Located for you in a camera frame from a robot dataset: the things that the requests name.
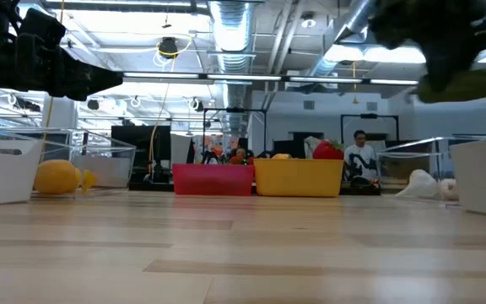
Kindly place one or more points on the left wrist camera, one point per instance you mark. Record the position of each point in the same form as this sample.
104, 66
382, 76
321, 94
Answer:
42, 27

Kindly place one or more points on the clear plastic bin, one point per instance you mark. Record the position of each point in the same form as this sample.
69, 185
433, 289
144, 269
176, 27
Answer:
112, 164
395, 164

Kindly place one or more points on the black background monitor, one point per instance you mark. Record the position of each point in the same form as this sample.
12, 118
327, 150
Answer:
139, 148

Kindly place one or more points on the black metal rig frame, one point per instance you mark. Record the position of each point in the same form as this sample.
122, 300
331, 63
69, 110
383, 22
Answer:
369, 115
234, 110

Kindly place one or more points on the black round ceiling device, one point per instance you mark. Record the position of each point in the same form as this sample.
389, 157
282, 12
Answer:
168, 47

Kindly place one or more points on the white plastic bin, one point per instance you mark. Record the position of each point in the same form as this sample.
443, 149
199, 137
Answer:
2, 177
483, 177

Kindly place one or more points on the orange bell pepper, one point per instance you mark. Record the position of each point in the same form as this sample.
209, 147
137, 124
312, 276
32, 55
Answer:
282, 156

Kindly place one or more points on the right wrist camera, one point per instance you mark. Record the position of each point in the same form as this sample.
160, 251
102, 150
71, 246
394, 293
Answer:
395, 27

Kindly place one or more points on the orange plastic basket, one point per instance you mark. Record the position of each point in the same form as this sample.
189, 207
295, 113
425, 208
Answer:
298, 177

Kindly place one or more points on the orange mango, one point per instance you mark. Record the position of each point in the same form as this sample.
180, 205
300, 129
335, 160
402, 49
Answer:
55, 177

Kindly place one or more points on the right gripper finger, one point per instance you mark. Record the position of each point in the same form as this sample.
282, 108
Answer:
445, 69

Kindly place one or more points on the silver ventilation duct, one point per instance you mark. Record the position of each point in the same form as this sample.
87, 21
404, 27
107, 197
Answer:
230, 25

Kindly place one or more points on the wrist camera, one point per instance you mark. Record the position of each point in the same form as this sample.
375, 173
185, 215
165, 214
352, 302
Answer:
395, 27
42, 27

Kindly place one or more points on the red tomato green stem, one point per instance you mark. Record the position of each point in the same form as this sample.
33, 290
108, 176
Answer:
327, 151

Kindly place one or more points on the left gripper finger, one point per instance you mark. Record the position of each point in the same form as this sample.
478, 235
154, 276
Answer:
87, 80

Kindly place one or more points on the large white garlic bulb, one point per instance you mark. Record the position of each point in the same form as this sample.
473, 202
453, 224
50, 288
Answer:
420, 186

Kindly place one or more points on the red plastic basket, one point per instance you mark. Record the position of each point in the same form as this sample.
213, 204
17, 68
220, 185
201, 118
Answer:
213, 179

